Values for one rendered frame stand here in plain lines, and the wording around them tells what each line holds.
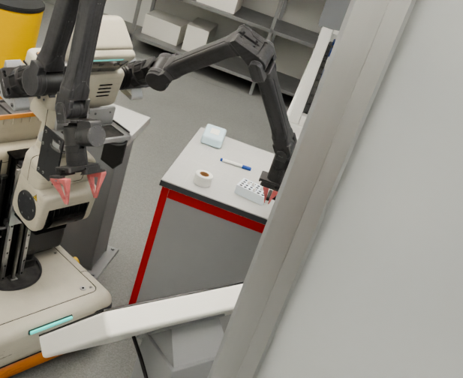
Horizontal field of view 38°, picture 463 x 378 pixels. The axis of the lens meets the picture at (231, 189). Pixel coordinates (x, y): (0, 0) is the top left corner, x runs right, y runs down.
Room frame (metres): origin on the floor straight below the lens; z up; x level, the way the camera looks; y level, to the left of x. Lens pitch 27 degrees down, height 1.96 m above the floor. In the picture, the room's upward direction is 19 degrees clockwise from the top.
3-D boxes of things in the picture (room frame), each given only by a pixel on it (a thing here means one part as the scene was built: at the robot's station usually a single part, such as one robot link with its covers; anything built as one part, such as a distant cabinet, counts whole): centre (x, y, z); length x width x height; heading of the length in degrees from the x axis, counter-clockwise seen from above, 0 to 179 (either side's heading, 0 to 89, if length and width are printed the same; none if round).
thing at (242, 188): (2.38, -0.09, 0.78); 0.12 x 0.08 x 0.04; 76
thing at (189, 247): (2.56, -0.04, 0.38); 0.62 x 0.58 x 0.76; 176
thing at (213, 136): (2.78, 0.15, 0.78); 0.15 x 0.10 x 0.04; 1
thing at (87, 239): (2.67, 0.60, 0.38); 0.30 x 0.30 x 0.76; 86
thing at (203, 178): (2.35, 0.12, 0.78); 0.07 x 0.07 x 0.04
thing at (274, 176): (2.11, -0.13, 1.01); 0.10 x 0.07 x 0.07; 87
